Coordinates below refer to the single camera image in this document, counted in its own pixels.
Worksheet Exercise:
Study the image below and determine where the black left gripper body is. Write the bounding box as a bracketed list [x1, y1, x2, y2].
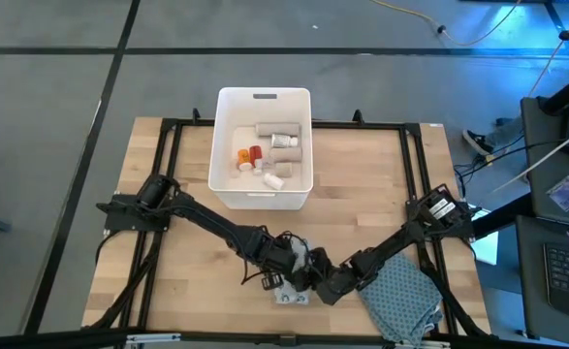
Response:
[244, 227, 299, 273]

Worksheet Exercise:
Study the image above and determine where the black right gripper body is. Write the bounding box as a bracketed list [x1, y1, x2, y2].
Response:
[311, 260, 368, 306]

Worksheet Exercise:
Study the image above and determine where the blue white patterned pack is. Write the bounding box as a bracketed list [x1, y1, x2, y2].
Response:
[272, 236, 312, 305]

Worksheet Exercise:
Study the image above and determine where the white pill bottle yellow label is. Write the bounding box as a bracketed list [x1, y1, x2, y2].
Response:
[263, 173, 286, 191]

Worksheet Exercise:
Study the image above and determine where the orange pill vial white cap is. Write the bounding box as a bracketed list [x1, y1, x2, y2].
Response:
[237, 148, 254, 173]

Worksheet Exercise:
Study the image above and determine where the amber bottle with white cap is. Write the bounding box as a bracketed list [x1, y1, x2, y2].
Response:
[248, 144, 265, 176]

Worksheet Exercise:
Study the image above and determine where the medium beige bandage roll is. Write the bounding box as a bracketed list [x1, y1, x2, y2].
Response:
[269, 146, 303, 163]

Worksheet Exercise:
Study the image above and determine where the long beige bandage roll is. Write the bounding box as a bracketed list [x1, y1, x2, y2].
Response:
[255, 122, 301, 139]

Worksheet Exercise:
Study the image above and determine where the white perforated plastic basket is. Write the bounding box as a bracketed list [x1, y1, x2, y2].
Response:
[207, 86, 314, 211]

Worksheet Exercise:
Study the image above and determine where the teal patterned cloth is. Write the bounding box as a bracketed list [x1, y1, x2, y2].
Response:
[359, 251, 445, 347]

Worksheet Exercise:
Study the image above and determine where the person's foot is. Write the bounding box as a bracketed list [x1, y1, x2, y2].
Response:
[461, 115, 523, 157]

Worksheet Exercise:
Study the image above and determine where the black laptop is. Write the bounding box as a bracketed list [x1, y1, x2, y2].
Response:
[515, 215, 569, 348]

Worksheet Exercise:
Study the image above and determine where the grey case with screen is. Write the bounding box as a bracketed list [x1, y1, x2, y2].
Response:
[520, 95, 569, 229]

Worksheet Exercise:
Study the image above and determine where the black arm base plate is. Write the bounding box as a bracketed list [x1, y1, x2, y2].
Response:
[96, 193, 172, 233]
[407, 193, 477, 239]

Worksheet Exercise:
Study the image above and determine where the black metal table frame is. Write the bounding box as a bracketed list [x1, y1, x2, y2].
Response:
[82, 109, 491, 349]

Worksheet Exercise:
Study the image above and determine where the white cable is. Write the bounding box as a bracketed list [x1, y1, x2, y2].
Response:
[490, 123, 569, 196]

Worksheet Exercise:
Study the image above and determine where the yellow floor cable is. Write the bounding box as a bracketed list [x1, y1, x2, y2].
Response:
[370, 0, 523, 48]

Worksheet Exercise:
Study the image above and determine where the tan hanging cable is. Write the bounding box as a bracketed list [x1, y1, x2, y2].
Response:
[525, 7, 569, 101]

